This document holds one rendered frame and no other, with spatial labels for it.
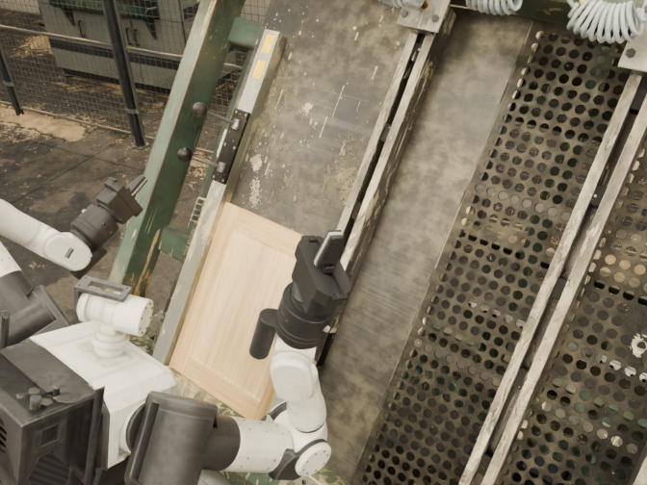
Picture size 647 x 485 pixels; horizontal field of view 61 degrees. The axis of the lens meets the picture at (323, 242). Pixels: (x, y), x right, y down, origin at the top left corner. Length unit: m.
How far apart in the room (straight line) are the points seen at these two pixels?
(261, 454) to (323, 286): 0.38
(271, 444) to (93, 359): 0.34
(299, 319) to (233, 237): 0.70
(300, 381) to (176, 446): 0.21
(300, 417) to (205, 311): 0.58
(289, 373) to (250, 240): 0.62
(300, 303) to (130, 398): 0.34
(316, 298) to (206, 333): 0.80
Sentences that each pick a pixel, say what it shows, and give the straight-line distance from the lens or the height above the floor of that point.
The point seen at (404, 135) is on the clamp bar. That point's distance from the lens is 1.27.
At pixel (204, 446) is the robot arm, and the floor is 1.32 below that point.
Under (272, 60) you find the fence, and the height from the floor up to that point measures 1.61.
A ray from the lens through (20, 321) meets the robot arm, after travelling 1.19.
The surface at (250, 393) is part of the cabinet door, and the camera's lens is 1.46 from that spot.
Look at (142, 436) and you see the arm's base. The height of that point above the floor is 1.31.
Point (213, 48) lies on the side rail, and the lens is 1.70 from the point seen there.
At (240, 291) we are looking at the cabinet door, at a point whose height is 1.12.
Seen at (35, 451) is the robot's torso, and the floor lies 1.36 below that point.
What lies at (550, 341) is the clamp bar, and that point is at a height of 1.33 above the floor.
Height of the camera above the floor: 2.08
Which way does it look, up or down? 37 degrees down
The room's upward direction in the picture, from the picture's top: straight up
